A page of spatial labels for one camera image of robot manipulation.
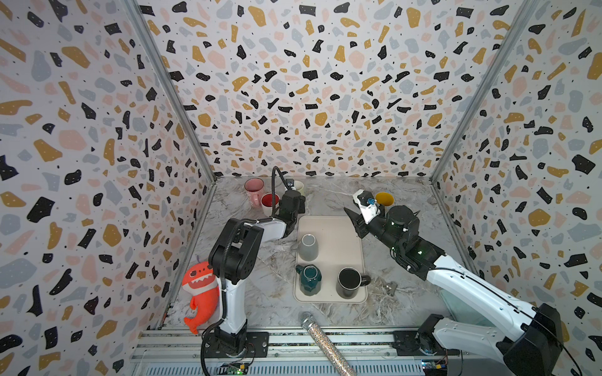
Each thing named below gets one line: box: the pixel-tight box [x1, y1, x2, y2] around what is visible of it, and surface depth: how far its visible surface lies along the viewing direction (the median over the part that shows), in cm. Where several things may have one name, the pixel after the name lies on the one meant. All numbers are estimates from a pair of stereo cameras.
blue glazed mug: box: [375, 191, 395, 207], surface depth 105 cm
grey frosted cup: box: [298, 233, 320, 262], surface depth 90 cm
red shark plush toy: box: [181, 260, 221, 335], surface depth 79 cm
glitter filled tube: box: [300, 311, 359, 376], surface depth 73 cm
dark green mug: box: [295, 263, 323, 297], surface depth 81 cm
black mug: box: [337, 267, 372, 298], surface depth 81 cm
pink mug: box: [244, 177, 265, 209], surface depth 104 cm
